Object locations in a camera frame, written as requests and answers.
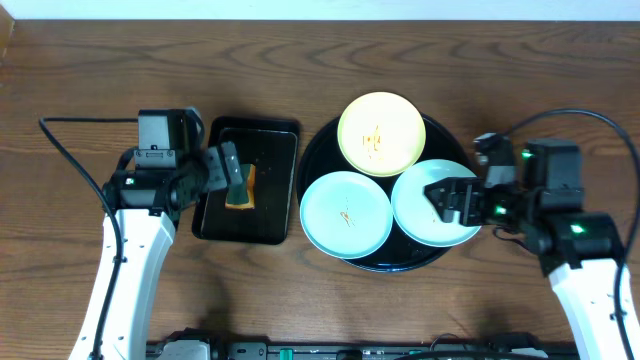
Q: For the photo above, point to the yellow plate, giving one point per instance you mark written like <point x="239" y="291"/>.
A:
<point x="381" y="134"/>

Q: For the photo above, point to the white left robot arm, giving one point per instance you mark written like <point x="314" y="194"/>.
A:
<point x="143" y="201"/>

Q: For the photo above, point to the black rectangular tray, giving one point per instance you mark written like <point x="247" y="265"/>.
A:
<point x="271" y="147"/>

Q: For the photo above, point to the black round tray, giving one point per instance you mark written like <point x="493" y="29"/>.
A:
<point x="399" y="253"/>

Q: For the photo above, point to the orange green scrub sponge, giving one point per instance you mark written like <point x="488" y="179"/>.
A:
<point x="241" y="197"/>

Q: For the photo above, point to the light blue plate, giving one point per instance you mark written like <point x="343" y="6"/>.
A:
<point x="417" y="216"/>
<point x="346" y="215"/>

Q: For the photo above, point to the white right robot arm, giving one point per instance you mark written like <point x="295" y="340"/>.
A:
<point x="579" y="252"/>

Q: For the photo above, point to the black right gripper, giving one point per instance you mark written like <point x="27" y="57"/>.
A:
<point x="472" y="188"/>

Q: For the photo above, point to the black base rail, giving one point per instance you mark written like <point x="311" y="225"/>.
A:
<point x="199" y="344"/>

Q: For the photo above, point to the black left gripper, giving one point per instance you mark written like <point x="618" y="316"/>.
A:
<point x="218" y="168"/>

